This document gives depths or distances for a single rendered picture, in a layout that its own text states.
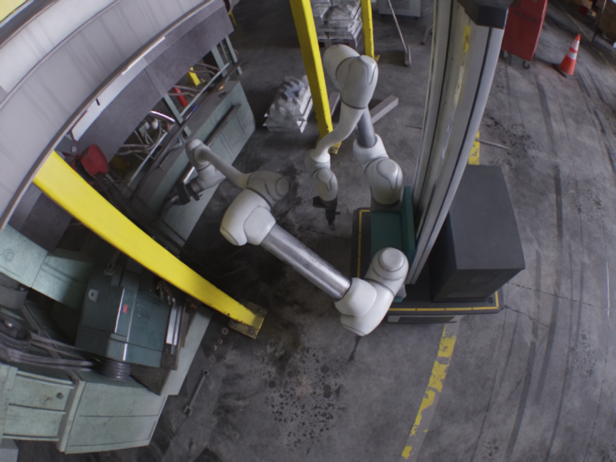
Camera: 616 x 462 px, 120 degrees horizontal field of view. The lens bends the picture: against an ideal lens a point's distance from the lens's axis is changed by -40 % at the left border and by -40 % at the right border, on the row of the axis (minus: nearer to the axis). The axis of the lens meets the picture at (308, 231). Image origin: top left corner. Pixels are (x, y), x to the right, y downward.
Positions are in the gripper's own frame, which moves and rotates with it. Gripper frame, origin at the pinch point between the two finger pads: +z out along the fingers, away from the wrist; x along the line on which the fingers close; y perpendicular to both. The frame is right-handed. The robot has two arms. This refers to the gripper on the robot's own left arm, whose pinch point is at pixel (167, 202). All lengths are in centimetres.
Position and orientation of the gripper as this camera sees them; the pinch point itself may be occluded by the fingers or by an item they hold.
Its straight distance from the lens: 172.0
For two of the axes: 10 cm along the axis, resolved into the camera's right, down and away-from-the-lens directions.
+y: -1.8, -4.7, -8.6
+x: 4.4, 7.4, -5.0
